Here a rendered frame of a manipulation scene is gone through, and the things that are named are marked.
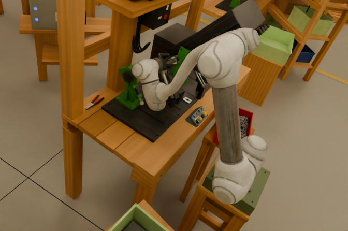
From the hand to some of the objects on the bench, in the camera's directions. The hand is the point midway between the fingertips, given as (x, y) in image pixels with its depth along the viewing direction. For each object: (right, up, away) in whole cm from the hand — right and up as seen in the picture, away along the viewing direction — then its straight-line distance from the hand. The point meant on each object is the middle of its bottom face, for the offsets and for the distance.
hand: (173, 60), depth 187 cm
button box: (+14, -40, +9) cm, 44 cm away
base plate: (0, -16, +31) cm, 35 cm away
